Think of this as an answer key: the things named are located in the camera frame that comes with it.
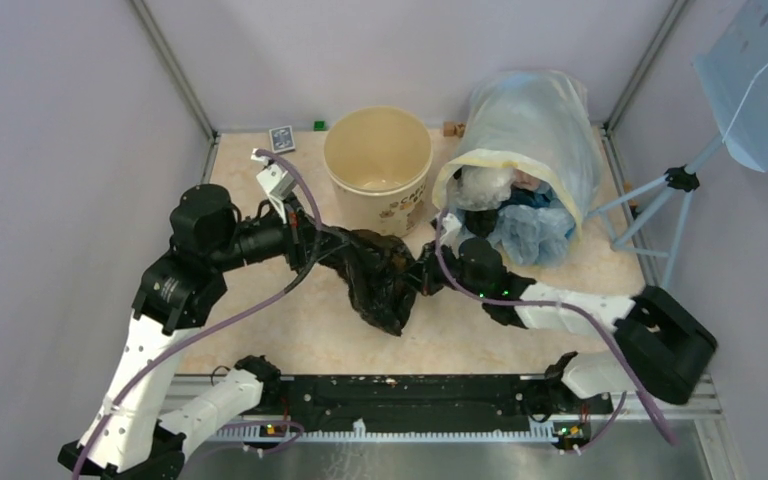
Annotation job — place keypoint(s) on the blue perforated lamp panel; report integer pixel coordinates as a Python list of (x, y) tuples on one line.
[(734, 78)]

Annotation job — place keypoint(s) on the beige round trash bin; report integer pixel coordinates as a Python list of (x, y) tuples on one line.
[(378, 159)]

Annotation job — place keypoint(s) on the black trash bag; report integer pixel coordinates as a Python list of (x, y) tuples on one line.
[(485, 224), (375, 269)]

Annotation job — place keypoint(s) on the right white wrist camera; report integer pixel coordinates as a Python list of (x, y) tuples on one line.
[(450, 229)]

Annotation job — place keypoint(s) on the white clear plastic bag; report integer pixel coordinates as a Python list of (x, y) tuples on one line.
[(482, 188)]

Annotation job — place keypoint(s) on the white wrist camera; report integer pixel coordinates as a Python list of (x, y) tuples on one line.
[(450, 229), (278, 178)]

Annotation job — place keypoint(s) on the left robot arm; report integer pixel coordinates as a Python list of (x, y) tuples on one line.
[(131, 436)]

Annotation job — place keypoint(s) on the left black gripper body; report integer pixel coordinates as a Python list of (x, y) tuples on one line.
[(296, 239)]

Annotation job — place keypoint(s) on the large translucent plastic bag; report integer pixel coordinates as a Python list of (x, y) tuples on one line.
[(537, 123)]

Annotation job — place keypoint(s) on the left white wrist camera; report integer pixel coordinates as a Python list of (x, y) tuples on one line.
[(278, 178)]

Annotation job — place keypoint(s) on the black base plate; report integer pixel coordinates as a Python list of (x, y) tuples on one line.
[(423, 403)]

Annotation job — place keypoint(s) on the small wooden block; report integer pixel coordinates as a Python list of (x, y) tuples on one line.
[(453, 129)]

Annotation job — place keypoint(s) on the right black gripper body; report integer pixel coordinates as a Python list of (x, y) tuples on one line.
[(434, 275)]

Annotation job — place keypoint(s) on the blue tripod stand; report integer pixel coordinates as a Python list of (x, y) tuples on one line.
[(628, 216)]

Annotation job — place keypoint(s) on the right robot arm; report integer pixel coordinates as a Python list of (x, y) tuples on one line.
[(655, 347)]

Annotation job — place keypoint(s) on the blue plastic bag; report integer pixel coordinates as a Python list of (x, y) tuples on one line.
[(533, 228)]

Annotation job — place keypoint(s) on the white toothed cable rail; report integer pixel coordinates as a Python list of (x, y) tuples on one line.
[(249, 433)]

